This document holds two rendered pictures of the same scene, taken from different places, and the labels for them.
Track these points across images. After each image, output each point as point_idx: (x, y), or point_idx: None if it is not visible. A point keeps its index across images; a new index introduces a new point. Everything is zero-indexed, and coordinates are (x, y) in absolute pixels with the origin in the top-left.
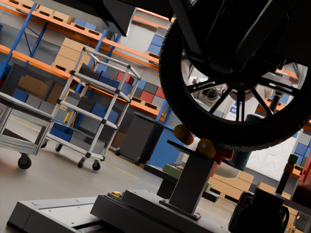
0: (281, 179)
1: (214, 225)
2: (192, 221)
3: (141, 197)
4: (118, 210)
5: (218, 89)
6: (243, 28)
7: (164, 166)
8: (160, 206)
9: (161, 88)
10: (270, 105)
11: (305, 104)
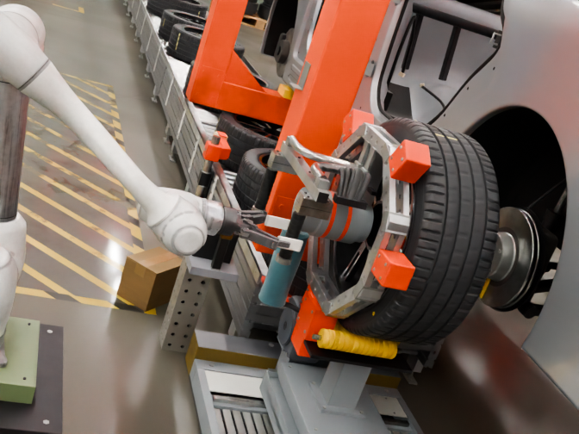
0: (226, 251)
1: (309, 374)
2: (363, 393)
3: (389, 431)
4: None
5: (257, 217)
6: None
7: (34, 392)
8: (381, 417)
9: (438, 340)
10: (270, 188)
11: None
